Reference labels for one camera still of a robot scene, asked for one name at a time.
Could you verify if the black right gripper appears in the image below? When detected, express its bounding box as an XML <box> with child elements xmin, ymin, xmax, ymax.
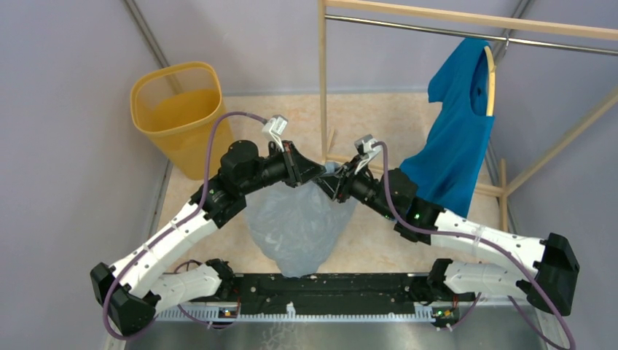
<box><xmin>313</xmin><ymin>155</ymin><xmax>396</xmax><ymax>220</ymax></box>

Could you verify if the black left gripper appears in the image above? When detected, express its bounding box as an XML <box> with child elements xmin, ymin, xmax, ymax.
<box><xmin>240</xmin><ymin>140</ymin><xmax>327</xmax><ymax>195</ymax></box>

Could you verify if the light blue plastic trash bag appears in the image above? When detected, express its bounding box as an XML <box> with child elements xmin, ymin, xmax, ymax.
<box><xmin>243</xmin><ymin>181</ymin><xmax>358</xmax><ymax>278</ymax></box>

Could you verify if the yellow plastic trash bin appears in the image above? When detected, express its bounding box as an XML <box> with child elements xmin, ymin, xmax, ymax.
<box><xmin>130</xmin><ymin>61</ymin><xmax>235</xmax><ymax>180</ymax></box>

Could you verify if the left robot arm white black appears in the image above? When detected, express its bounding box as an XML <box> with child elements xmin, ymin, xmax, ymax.
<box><xmin>90</xmin><ymin>140</ymin><xmax>326</xmax><ymax>340</ymax></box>

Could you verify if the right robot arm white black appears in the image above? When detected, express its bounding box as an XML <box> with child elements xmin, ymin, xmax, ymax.
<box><xmin>314</xmin><ymin>164</ymin><xmax>580</xmax><ymax>316</ymax></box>

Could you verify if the blue t-shirt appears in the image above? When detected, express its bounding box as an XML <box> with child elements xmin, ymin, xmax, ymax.
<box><xmin>400</xmin><ymin>38</ymin><xmax>494</xmax><ymax>217</ymax></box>

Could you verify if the wooden clothes hanger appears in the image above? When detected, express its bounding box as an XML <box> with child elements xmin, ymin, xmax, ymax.
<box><xmin>484</xmin><ymin>46</ymin><xmax>496</xmax><ymax>117</ymax></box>

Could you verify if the wooden clothes rack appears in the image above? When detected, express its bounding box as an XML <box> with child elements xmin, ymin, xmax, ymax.
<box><xmin>326</xmin><ymin>17</ymin><xmax>617</xmax><ymax>239</ymax></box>

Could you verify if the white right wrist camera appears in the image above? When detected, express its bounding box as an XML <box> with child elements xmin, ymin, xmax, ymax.
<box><xmin>354</xmin><ymin>134</ymin><xmax>383</xmax><ymax>175</ymax></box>

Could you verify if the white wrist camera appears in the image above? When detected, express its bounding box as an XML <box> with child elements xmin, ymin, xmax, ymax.
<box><xmin>262</xmin><ymin>114</ymin><xmax>289</xmax><ymax>152</ymax></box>
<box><xmin>354</xmin><ymin>134</ymin><xmax>383</xmax><ymax>175</ymax></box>

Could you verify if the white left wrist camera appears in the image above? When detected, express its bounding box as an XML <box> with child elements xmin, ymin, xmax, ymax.
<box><xmin>262</xmin><ymin>114</ymin><xmax>289</xmax><ymax>152</ymax></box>

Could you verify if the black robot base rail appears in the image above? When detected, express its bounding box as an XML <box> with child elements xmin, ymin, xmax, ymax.
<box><xmin>188</xmin><ymin>272</ymin><xmax>477</xmax><ymax>316</ymax></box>

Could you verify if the white slotted cable duct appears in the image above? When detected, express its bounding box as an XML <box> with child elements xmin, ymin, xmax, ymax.
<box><xmin>157</xmin><ymin>303</ymin><xmax>459</xmax><ymax>327</ymax></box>

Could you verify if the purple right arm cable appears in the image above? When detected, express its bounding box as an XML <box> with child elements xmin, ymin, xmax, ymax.
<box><xmin>372</xmin><ymin>141</ymin><xmax>576</xmax><ymax>350</ymax></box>

